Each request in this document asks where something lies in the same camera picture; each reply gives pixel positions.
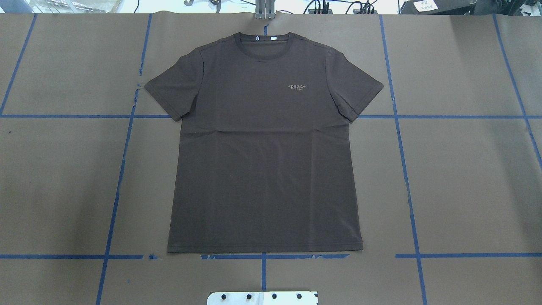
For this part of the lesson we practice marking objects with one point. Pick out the aluminium profile post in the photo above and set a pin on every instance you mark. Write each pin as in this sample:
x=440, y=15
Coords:
x=265, y=9

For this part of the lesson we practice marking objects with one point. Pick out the dark brown t-shirt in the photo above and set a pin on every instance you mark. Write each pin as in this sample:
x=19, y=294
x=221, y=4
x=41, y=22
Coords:
x=264, y=160

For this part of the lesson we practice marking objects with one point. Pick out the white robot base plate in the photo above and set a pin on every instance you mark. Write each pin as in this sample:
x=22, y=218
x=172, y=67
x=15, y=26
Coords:
x=264, y=298

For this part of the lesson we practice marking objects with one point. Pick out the brown paper table cover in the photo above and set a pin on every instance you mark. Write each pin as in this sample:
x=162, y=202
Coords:
x=447, y=162

